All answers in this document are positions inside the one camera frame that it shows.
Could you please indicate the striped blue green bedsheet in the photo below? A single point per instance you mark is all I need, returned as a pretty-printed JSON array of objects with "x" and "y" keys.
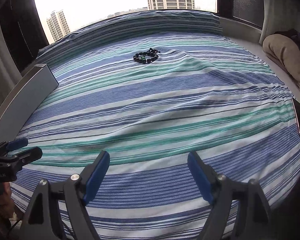
[{"x": 148, "y": 88}]

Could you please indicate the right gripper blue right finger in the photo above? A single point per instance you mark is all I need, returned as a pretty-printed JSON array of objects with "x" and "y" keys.
[{"x": 253, "y": 213}]

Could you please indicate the tan blanket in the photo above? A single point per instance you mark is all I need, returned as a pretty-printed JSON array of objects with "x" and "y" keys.
[{"x": 285, "y": 52}]

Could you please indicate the grey cardboard box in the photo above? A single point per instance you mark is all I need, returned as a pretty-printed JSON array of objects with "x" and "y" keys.
[{"x": 24, "y": 99}]

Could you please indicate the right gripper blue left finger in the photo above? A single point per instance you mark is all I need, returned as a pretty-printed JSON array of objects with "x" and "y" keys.
[{"x": 42, "y": 219}]

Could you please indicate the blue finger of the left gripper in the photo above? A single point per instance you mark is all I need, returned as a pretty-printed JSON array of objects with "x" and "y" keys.
[
  {"x": 21, "y": 159},
  {"x": 8, "y": 146}
]

